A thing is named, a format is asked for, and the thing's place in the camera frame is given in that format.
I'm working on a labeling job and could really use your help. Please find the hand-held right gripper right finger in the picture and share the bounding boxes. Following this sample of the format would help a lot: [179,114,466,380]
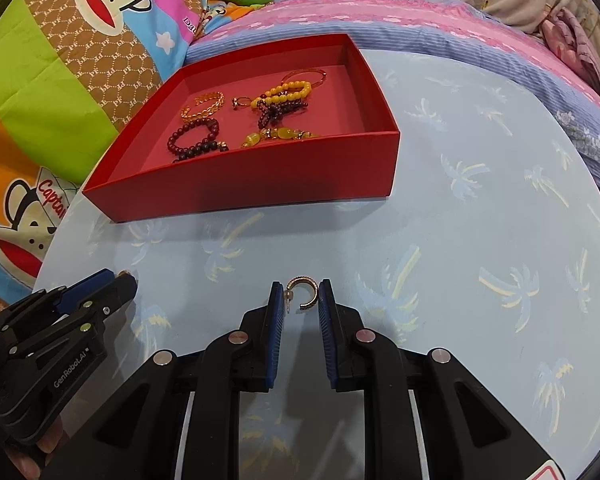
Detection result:
[317,279,567,480]

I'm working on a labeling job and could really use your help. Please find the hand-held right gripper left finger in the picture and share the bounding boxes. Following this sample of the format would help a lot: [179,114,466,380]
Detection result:
[40,281,286,480]

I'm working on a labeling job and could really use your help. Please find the cartoon monkey print blanket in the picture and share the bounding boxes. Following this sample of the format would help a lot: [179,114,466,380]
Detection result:
[0,0,213,306]

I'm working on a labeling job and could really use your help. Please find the person's left hand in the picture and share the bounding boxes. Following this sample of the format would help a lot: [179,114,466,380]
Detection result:
[2,416,65,480]

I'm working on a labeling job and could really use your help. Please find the dark purple garnet bead bracelet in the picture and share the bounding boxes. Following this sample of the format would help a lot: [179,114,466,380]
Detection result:
[257,99,311,129]

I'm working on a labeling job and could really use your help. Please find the yellow round bead bracelet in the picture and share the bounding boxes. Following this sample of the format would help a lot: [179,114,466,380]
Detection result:
[250,80,313,110]

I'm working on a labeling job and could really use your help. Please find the large yellow amber bead bracelet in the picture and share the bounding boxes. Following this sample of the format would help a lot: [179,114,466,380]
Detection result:
[239,127,324,149]

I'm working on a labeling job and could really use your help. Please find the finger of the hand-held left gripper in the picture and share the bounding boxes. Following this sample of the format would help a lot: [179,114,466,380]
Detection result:
[7,276,139,362]
[0,268,117,333]

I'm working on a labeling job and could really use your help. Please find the plain gold bangle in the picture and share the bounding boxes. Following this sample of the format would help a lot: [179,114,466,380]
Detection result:
[281,67,329,89]

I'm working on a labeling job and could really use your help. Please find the gold chain bracelet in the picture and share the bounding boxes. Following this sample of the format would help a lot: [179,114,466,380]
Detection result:
[180,91,226,122]

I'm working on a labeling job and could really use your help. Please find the pink and blue striped pillow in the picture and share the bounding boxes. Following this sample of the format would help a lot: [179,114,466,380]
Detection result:
[186,0,600,190]

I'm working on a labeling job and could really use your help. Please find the dark red bead bracelet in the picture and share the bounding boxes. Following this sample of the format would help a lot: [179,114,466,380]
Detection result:
[167,117,220,159]

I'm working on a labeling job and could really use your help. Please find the red cardboard box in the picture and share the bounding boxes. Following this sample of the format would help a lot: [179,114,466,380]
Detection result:
[81,33,402,224]

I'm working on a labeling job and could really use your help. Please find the black bead bracelet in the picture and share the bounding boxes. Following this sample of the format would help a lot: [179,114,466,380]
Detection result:
[172,139,230,164]

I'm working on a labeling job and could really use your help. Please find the folded pink cloth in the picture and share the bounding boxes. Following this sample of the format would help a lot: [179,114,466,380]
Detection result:
[539,6,600,113]

